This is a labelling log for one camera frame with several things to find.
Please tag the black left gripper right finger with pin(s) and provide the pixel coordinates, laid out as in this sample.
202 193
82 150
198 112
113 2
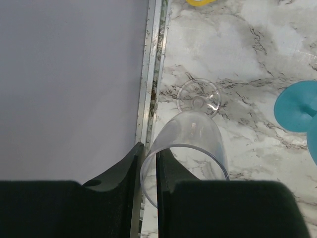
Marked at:
169 171

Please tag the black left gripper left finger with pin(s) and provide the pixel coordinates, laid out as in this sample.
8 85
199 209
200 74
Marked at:
113 199

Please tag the clear wine glass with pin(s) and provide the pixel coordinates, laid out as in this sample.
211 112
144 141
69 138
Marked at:
192 137

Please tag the blue plastic wine glass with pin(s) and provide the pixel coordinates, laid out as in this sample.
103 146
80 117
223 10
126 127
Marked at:
296 110

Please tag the yellow plastic wine glass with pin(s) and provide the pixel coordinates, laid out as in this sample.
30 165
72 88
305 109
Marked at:
198 3

